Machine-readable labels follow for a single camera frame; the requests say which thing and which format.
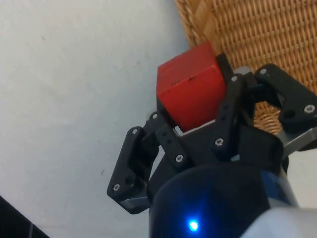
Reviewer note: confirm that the red cube block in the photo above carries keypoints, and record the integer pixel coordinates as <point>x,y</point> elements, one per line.
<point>190,99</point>

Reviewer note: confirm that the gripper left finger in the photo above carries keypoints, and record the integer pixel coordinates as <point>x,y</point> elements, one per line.
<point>128,161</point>

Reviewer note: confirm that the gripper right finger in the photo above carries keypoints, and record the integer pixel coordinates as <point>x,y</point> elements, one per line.
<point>226,116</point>

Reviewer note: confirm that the wicker basket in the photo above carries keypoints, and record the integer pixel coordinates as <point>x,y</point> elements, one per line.
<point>260,29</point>

